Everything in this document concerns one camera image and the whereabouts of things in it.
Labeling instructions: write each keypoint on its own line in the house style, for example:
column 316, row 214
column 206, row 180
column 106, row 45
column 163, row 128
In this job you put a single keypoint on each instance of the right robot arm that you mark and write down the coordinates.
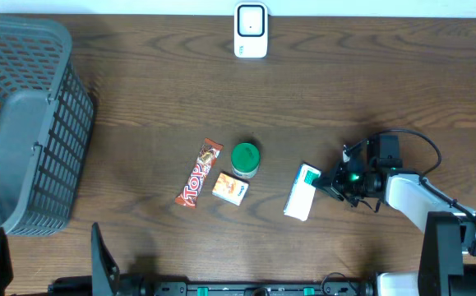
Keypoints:
column 374, row 169

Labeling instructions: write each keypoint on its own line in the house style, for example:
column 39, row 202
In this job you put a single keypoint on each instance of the grey plastic basket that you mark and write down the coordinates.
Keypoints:
column 46, row 121

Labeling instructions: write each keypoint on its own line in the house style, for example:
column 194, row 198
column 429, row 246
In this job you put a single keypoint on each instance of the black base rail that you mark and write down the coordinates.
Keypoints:
column 336, row 287

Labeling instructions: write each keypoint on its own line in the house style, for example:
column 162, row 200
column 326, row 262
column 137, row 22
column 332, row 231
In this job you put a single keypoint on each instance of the orange chocolate bar wrapper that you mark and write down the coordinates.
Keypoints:
column 205, row 160

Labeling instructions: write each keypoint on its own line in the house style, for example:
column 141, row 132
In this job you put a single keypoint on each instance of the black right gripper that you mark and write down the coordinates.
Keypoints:
column 334, row 183

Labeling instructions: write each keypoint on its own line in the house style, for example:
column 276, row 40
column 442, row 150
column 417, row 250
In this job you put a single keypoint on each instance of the green lid jar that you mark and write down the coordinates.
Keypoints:
column 245, row 160

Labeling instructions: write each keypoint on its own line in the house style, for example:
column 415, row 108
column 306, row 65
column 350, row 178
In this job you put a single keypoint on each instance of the white barcode scanner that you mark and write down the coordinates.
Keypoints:
column 250, row 34

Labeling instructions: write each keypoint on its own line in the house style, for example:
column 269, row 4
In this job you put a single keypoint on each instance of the orange snack box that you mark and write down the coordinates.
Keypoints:
column 230, row 189

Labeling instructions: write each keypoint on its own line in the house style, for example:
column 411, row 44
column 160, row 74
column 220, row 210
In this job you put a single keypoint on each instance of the white green box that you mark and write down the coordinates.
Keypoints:
column 302, row 192

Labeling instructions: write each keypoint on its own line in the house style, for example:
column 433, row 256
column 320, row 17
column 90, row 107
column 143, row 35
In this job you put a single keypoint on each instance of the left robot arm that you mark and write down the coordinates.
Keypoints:
column 135, row 285

